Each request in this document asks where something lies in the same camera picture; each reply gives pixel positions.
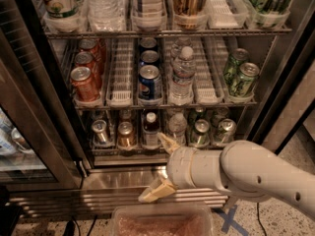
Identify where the bottom shelf water bottle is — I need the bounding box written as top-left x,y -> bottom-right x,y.
167,112 -> 187,146

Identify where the orange soda can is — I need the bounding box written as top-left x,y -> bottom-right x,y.
118,122 -> 136,148
119,109 -> 132,123

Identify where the green can bottom right front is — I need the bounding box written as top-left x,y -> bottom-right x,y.
214,119 -> 236,145

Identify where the front blue pepsi can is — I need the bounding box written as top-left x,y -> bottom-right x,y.
139,65 -> 161,100

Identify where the green can bottom left front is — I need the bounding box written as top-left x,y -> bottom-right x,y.
190,119 -> 210,148

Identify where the middle shelf water bottle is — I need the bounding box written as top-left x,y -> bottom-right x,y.
171,46 -> 196,98

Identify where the red soda can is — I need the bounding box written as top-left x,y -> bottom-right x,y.
70,67 -> 99,102
79,38 -> 104,74
75,51 -> 102,89

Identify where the middle red soda can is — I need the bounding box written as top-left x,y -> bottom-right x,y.
75,51 -> 102,89

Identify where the empty white tray middle right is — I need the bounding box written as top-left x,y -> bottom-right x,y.
192,38 -> 223,105

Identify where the empty white tray middle left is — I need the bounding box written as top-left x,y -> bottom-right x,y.
106,39 -> 134,107

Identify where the dark drink bottle white cap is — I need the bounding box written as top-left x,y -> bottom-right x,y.
143,112 -> 160,148

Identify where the silver can bottom shelf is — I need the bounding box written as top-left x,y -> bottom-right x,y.
92,120 -> 110,144

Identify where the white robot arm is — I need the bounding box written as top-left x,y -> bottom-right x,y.
139,133 -> 315,219

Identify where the top shelf water bottle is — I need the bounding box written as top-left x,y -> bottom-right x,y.
87,0 -> 124,31

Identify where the clear plastic bin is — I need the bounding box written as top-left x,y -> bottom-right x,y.
109,203 -> 214,236

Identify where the black cable right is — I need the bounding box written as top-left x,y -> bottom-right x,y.
256,203 -> 268,236

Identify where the front green can middle shelf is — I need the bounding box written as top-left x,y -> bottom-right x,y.
229,62 -> 260,97

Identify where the empty white tray top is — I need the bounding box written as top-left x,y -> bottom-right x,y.
207,0 -> 248,30

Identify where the open fridge door right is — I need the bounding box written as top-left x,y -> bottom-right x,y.
247,11 -> 315,153

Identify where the middle blue pepsi can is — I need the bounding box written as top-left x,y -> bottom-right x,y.
139,50 -> 159,67

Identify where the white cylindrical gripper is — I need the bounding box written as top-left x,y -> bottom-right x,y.
138,132 -> 197,203

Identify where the rear red soda can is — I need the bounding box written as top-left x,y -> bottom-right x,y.
79,38 -> 104,74

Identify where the glass fridge door left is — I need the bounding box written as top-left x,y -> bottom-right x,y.
0,0 -> 90,192

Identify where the white labelled top bottle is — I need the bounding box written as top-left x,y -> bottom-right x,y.
133,0 -> 163,30

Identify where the front red soda can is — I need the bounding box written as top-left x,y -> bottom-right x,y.
70,67 -> 99,102

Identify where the shelf water bottle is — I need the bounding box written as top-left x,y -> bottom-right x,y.
87,0 -> 124,31
167,112 -> 187,146
171,46 -> 196,98

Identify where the empty white tray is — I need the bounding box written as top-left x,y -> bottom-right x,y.
106,39 -> 134,107
192,38 -> 223,105
207,0 -> 248,30

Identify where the blue tape cross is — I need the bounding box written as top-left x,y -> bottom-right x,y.
215,205 -> 249,236

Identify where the steel fridge base grille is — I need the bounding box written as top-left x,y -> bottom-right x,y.
9,163 -> 237,218

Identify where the rear green can middle shelf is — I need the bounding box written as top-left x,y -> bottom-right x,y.
222,48 -> 249,86

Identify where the blue pepsi can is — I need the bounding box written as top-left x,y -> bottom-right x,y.
139,65 -> 161,100
139,50 -> 159,67
139,37 -> 158,53

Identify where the rear blue pepsi can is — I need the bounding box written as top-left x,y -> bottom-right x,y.
139,37 -> 158,53

